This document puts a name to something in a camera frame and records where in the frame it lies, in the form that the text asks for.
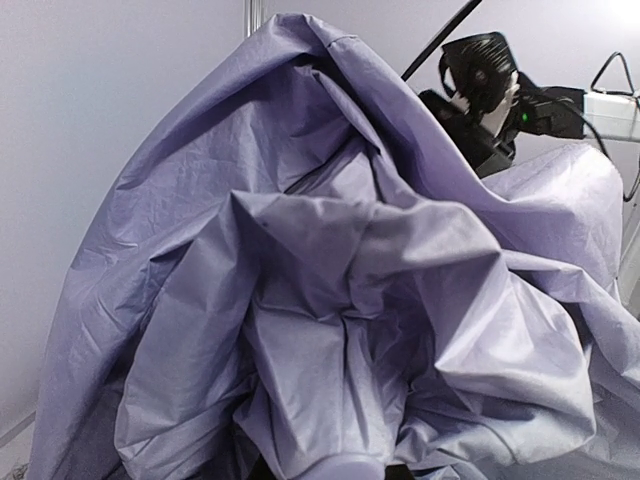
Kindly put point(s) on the left aluminium frame post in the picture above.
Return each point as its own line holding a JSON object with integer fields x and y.
{"x": 254, "y": 16}

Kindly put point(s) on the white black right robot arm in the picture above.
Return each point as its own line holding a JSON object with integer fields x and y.
{"x": 573, "y": 114}

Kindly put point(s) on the lavender folding umbrella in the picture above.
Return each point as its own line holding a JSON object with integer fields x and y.
{"x": 298, "y": 265}

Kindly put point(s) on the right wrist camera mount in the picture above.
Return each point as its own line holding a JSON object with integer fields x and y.
{"x": 480, "y": 76}

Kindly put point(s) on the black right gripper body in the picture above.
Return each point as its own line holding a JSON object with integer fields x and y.
{"x": 485, "y": 154}

